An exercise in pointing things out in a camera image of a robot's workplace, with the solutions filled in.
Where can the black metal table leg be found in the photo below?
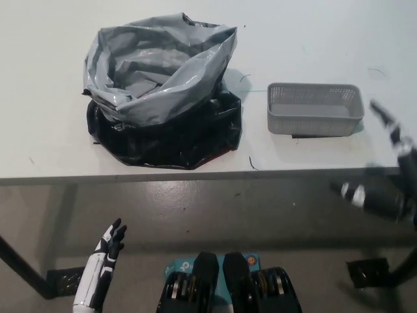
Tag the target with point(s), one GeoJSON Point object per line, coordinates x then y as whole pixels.
{"type": "Point", "coordinates": [19, 264]}
{"type": "Point", "coordinates": [405, 261]}

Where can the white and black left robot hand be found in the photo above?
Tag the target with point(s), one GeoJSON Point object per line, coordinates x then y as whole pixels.
{"type": "Point", "coordinates": [94, 270]}

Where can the small grey rectangular basket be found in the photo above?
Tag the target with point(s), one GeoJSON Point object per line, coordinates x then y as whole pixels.
{"type": "Point", "coordinates": [293, 125]}

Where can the grey and black plastic bag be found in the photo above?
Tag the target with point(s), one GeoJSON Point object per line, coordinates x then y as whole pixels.
{"type": "Point", "coordinates": [156, 98]}

